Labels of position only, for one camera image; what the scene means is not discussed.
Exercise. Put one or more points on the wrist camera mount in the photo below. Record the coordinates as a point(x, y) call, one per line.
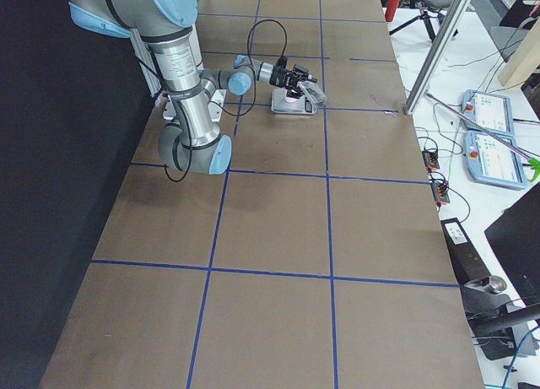
point(281, 62)

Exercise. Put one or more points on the grey digital kitchen scale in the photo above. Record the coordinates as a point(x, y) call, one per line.
point(303, 107)

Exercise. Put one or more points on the aluminium frame post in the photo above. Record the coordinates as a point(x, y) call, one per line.
point(436, 51)

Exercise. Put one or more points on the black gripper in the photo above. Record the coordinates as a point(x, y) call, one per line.
point(279, 77)

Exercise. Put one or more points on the near blue teach pendant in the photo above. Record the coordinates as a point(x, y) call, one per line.
point(490, 162)

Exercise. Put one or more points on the pink paper cup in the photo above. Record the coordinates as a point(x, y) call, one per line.
point(291, 98)

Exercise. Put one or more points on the orange connector block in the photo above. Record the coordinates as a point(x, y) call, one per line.
point(438, 182)

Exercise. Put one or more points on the wooden beam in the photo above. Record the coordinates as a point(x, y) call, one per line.
point(524, 61)

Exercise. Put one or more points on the black monitor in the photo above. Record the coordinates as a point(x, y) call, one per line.
point(514, 239)

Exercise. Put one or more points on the red cylinder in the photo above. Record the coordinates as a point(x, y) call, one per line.
point(391, 8)

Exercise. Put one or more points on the white pedestal column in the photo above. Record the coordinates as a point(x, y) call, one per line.
point(198, 55)

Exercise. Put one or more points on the black box with label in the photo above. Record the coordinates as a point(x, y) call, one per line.
point(468, 266)

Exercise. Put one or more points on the far blue teach pendant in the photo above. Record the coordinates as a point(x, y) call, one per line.
point(491, 111)

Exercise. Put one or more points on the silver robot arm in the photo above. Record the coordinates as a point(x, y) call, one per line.
point(192, 141)

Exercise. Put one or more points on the blue teach pendant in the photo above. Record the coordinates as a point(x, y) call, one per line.
point(491, 111)
point(490, 162)

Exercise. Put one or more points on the clear glass sauce bottle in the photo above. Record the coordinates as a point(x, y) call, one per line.
point(313, 93)

